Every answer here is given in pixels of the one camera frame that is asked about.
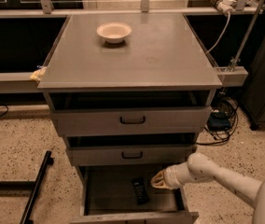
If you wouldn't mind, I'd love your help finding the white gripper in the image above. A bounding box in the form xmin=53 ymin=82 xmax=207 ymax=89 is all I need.
xmin=151 ymin=163 xmax=189 ymax=189

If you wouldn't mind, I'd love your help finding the black rxbar chocolate bar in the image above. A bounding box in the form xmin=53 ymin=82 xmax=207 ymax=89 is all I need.
xmin=132 ymin=178 xmax=149 ymax=204

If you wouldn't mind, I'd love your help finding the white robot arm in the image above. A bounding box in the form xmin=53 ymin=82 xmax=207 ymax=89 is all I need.
xmin=151 ymin=152 xmax=265 ymax=224

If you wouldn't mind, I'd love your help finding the grey middle drawer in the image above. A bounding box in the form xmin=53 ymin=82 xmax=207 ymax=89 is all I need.
xmin=66 ymin=133 xmax=196 ymax=166

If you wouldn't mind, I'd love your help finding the grey drawer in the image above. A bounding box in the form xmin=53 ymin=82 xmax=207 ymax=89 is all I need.
xmin=70 ymin=164 xmax=199 ymax=224
xmin=44 ymin=91 xmax=216 ymax=137
xmin=66 ymin=133 xmax=196 ymax=166

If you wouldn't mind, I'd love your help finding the grey bottom drawer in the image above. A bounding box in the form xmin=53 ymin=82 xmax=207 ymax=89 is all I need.
xmin=70 ymin=164 xmax=199 ymax=224

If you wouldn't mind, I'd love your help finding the grey top drawer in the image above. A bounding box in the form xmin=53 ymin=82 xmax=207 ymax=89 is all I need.
xmin=44 ymin=91 xmax=216 ymax=137

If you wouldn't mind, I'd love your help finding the grey drawer cabinet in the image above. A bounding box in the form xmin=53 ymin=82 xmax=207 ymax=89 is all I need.
xmin=37 ymin=12 xmax=223 ymax=224

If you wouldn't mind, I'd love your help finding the dark blue box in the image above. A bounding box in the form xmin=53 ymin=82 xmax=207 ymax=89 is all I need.
xmin=207 ymin=112 xmax=230 ymax=131

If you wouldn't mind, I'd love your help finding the white paper bowl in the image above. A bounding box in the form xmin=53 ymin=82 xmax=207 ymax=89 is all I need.
xmin=96 ymin=22 xmax=133 ymax=44

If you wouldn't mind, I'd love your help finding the yellow tape piece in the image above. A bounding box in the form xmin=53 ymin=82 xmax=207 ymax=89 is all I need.
xmin=30 ymin=67 xmax=47 ymax=82

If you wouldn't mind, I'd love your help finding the white power strip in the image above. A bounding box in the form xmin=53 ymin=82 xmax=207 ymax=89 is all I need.
xmin=209 ymin=0 xmax=235 ymax=15

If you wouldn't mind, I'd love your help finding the black cable bundle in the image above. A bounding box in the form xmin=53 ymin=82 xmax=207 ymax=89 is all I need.
xmin=196 ymin=96 xmax=240 ymax=147

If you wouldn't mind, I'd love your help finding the black floor stand frame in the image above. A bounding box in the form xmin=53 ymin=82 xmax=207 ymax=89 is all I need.
xmin=0 ymin=150 xmax=54 ymax=224

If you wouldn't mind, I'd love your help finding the grey metal rail frame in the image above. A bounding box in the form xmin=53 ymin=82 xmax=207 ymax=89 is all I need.
xmin=0 ymin=0 xmax=265 ymax=93

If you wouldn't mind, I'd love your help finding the white power cable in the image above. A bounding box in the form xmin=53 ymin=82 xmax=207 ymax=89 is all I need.
xmin=204 ymin=10 xmax=231 ymax=55

